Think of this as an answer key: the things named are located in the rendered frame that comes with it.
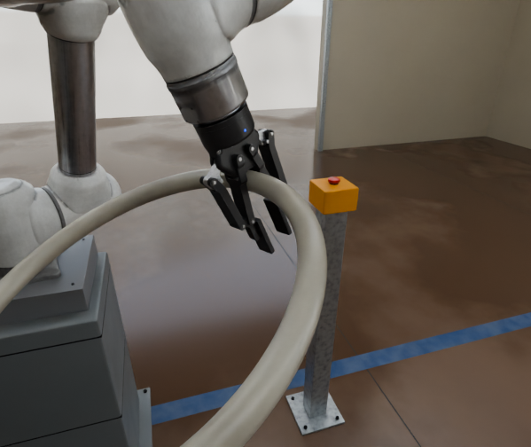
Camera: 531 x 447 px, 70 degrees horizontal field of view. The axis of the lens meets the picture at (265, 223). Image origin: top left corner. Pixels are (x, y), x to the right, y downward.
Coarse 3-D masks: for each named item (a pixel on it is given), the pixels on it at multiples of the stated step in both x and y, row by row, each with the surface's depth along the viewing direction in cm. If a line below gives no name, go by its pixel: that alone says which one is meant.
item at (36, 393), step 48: (96, 288) 117; (0, 336) 99; (48, 336) 102; (96, 336) 106; (0, 384) 104; (48, 384) 108; (96, 384) 113; (0, 432) 111; (48, 432) 116; (96, 432) 121; (144, 432) 158
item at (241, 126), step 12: (240, 108) 47; (228, 120) 46; (240, 120) 46; (252, 120) 49; (204, 132) 47; (216, 132) 46; (228, 132) 46; (240, 132) 47; (252, 132) 52; (204, 144) 49; (216, 144) 47; (228, 144) 47; (240, 144) 51; (252, 144) 52; (216, 156) 49; (228, 156) 50; (228, 168) 50
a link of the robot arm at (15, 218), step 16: (0, 192) 97; (16, 192) 99; (32, 192) 103; (0, 208) 96; (16, 208) 98; (32, 208) 102; (48, 208) 105; (0, 224) 97; (16, 224) 99; (32, 224) 102; (48, 224) 106; (0, 240) 99; (16, 240) 100; (32, 240) 104; (0, 256) 101; (16, 256) 102
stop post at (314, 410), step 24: (312, 192) 124; (336, 192) 116; (336, 216) 122; (336, 240) 127; (336, 264) 131; (336, 288) 136; (336, 312) 141; (312, 360) 151; (312, 384) 155; (312, 408) 162; (336, 408) 169; (312, 432) 159
